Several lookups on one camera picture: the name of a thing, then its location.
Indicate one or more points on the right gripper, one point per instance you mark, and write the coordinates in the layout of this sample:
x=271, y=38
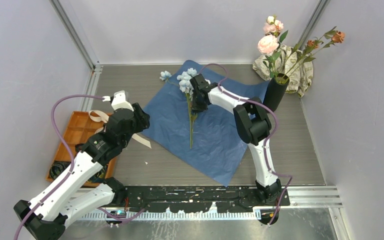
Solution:
x=196, y=108

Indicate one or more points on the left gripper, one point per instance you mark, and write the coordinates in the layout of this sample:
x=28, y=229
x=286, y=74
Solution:
x=141, y=117

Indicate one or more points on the blue hydrangea flower stem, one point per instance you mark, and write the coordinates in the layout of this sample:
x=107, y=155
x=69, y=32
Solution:
x=186, y=88

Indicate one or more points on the cream ribbon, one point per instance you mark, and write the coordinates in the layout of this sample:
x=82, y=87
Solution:
x=100, y=116

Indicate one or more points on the blue paper flower bouquet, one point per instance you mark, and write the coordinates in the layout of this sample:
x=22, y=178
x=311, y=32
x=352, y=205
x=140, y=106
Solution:
x=213, y=147

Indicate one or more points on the pink rose flower stem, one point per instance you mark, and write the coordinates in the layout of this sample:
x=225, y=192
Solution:
x=270, y=48

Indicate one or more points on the orange rose flower stem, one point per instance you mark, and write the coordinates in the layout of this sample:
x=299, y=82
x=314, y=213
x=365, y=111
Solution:
x=330, y=38

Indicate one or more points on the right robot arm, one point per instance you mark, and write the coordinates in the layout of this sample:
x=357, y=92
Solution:
x=252, y=125

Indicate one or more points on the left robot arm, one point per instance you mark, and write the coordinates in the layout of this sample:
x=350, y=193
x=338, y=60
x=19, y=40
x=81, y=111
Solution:
x=48, y=215

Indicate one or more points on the black vase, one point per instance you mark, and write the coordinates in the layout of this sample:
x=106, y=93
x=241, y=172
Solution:
x=275, y=91

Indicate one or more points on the small blue flower sprig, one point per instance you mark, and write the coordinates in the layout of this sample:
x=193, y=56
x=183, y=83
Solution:
x=165, y=76

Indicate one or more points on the orange wooden tray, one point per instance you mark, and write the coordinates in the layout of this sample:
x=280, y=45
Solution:
x=79, y=128

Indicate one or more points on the rolled dark item front right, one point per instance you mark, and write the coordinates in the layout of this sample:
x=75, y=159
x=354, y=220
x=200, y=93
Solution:
x=98, y=177

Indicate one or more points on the rolled dark item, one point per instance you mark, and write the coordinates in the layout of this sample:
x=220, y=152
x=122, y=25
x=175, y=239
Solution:
x=98, y=177
x=57, y=168

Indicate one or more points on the rolled dark item front left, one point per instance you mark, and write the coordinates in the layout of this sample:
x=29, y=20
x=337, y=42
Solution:
x=57, y=168

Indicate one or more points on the patterned cream cloth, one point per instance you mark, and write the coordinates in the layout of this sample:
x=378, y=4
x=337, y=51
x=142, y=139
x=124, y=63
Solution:
x=300, y=80

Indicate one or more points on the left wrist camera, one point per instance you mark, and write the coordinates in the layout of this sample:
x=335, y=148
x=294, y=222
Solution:
x=119, y=100

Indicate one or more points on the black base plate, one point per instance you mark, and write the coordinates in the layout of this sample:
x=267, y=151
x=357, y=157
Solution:
x=191, y=199

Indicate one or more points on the aluminium rail frame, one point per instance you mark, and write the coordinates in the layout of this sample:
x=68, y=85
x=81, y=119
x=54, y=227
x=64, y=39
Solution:
x=319, y=197

